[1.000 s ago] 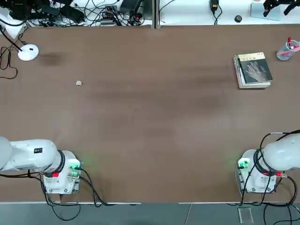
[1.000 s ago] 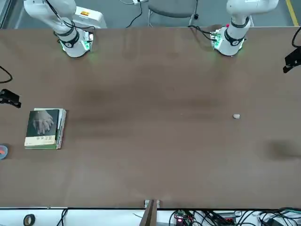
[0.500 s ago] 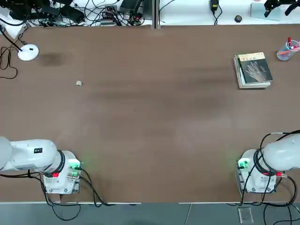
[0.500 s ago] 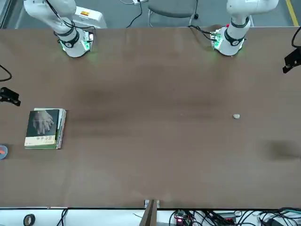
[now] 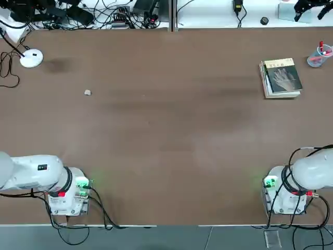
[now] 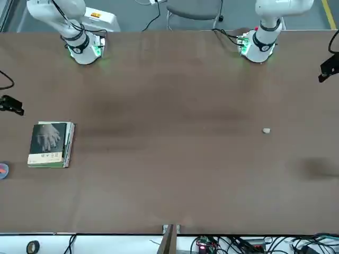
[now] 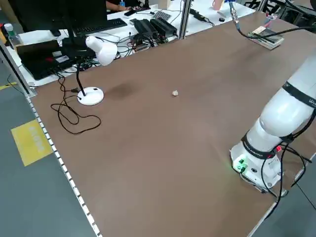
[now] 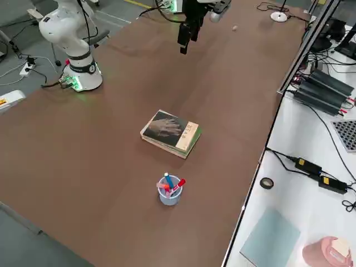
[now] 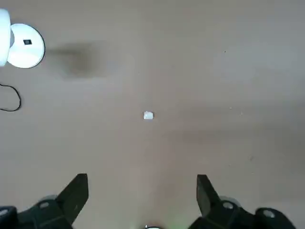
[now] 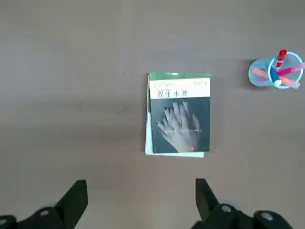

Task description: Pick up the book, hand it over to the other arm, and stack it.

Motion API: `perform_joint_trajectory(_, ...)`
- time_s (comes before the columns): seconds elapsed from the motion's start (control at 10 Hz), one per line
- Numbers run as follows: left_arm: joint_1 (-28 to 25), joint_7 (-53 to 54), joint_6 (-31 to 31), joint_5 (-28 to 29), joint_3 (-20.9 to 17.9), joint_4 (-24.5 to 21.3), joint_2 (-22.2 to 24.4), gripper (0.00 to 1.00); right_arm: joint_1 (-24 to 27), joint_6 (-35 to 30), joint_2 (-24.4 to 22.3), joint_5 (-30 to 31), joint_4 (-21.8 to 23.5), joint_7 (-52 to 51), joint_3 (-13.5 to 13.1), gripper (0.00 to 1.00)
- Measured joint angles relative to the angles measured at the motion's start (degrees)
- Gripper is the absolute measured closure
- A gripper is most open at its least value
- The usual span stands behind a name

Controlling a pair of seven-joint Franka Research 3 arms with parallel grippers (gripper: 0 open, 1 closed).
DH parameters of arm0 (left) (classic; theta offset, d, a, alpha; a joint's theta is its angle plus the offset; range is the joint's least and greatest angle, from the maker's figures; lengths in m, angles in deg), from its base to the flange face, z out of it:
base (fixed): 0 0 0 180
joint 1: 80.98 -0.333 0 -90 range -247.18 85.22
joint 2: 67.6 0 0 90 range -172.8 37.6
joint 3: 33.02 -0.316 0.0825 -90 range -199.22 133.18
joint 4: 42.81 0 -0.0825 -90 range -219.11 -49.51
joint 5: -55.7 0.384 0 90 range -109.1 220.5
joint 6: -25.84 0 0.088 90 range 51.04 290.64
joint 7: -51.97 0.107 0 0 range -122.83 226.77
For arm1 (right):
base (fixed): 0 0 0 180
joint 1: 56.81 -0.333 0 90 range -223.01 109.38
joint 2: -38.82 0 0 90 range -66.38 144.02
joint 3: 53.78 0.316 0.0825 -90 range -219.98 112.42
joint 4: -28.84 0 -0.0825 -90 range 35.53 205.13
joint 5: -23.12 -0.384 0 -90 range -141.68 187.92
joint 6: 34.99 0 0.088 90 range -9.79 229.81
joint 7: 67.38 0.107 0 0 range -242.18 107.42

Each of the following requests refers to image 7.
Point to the dark hand-print book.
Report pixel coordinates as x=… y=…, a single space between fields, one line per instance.
x=265 y=34

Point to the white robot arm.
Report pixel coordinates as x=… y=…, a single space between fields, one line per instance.
x=281 y=116

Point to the small crumpled paper piece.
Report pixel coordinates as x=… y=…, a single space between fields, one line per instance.
x=175 y=93

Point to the black USB hub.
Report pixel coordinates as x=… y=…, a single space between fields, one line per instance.
x=140 y=40

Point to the white desk lamp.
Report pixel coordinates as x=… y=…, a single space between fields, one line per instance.
x=102 y=50

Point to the grey perforated plate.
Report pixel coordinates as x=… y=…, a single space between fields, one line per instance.
x=161 y=15

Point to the white segmented edge strip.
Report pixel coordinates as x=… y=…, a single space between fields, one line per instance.
x=66 y=171

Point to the black smartphone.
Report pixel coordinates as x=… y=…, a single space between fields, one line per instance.
x=129 y=12

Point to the black keyboard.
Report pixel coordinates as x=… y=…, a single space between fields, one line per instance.
x=98 y=26

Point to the wooden block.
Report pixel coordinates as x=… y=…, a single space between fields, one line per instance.
x=165 y=3

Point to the person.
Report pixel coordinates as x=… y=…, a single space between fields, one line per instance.
x=112 y=3

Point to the yellow floor sticker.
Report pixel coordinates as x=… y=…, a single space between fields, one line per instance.
x=30 y=143

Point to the black laptop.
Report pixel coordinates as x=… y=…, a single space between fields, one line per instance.
x=42 y=59

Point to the black computer monitor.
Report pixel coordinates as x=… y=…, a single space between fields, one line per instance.
x=61 y=14

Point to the clear blue pen cup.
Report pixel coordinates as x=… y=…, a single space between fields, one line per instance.
x=271 y=17

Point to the clear plastic bottle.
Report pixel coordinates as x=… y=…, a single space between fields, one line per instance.
x=11 y=33

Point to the yellow emergency stop box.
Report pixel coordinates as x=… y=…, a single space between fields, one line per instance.
x=2 y=34

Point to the aluminium frame post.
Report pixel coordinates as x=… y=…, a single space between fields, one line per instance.
x=14 y=66
x=184 y=19

